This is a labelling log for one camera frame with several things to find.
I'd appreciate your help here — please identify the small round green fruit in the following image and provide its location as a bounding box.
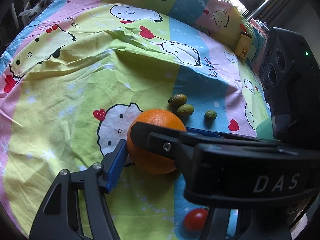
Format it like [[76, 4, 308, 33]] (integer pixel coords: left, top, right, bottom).
[[204, 110, 217, 121]]

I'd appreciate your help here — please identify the red tomato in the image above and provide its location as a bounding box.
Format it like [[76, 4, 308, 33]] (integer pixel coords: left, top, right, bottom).
[[183, 208, 208, 231]]

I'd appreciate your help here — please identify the large orange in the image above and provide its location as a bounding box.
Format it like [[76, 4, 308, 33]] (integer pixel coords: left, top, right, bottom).
[[126, 109, 187, 174]]

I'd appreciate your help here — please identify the green plastic bowl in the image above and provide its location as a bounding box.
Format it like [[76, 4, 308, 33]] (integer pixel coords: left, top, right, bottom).
[[256, 117, 275, 140]]

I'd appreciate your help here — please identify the green olive fruit middle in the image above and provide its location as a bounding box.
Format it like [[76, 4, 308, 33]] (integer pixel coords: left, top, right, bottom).
[[176, 104, 194, 117]]

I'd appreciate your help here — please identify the green olive fruit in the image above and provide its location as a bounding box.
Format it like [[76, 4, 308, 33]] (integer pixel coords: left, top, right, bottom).
[[176, 104, 194, 117], [168, 93, 188, 107]]

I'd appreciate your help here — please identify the green olive fruit left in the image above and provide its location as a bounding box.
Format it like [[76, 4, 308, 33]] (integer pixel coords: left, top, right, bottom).
[[168, 93, 188, 107]]

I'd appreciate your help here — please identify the yellow cartoon bottle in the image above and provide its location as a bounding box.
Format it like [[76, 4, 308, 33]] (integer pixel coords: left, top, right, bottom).
[[234, 32, 252, 60]]

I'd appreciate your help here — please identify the pink clothes pile right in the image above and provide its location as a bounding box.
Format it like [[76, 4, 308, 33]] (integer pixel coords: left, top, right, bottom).
[[249, 18, 270, 34]]

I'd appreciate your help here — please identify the colourful cartoon bed sheet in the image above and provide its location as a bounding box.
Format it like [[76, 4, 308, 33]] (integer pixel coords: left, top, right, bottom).
[[1, 0, 270, 237]]

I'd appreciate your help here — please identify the black camera box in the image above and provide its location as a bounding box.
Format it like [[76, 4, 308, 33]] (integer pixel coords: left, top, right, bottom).
[[258, 27, 319, 144]]

